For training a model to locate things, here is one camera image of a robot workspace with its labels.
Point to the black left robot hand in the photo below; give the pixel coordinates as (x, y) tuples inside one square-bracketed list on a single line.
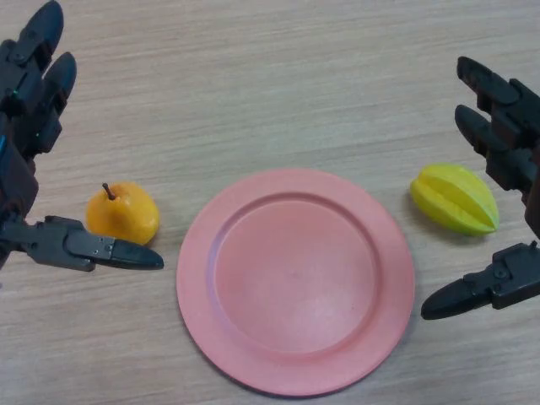
[(25, 109)]

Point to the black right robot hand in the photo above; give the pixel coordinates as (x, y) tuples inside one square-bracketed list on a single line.
[(510, 126)]

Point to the yellow pear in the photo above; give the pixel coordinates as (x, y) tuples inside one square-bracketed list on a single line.
[(122, 211)]

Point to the pink round plate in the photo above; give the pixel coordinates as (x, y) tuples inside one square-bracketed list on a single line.
[(295, 287)]

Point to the yellow-green starfruit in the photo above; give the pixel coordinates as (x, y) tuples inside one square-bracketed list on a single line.
[(455, 198)]

